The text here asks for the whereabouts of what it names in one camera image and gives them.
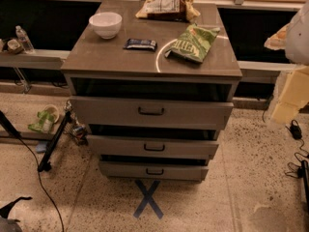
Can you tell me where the green white bag on floor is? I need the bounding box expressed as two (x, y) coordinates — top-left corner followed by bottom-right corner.
(28, 104), (60, 133)

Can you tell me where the black object bottom left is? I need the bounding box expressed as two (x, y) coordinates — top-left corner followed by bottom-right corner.
(0, 195), (33, 232)

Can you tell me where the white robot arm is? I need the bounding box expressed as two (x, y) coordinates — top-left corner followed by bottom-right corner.
(264, 1), (309, 124)

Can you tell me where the white ceramic bowl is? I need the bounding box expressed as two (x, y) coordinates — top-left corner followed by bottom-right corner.
(89, 12), (123, 39)

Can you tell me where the top grey drawer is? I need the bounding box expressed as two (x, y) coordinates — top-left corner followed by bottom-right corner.
(70, 96), (234, 131)

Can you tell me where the small round container on shelf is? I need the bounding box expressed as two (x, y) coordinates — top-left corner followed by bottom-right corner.
(2, 38), (23, 54)

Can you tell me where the brown chip bag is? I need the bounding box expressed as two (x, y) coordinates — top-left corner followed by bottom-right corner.
(135, 0), (200, 21)

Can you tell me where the dark blue snack bar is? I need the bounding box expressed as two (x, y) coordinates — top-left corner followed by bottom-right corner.
(123, 39), (157, 51)

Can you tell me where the blue tape cross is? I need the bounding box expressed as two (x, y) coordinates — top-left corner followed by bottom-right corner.
(133, 180), (163, 219)

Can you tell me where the black tripod leg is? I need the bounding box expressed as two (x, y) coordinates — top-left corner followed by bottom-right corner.
(38, 111), (71, 172)

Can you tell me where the black floor cable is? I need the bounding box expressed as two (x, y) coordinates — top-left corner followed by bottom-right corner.
(0, 110), (66, 232)

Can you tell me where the green jalapeno chip bag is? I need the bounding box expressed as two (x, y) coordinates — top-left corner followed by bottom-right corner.
(164, 24), (220, 64)

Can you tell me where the grey drawer cabinet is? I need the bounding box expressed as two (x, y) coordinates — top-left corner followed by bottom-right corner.
(60, 0), (243, 183)

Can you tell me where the black power adapter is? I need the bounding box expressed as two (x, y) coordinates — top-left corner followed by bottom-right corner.
(290, 120), (302, 140)

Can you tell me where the clear plastic water bottle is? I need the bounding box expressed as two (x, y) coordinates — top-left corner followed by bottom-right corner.
(15, 25), (35, 54)

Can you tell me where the bottom grey drawer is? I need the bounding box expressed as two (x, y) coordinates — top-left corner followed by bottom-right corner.
(98, 160), (209, 182)

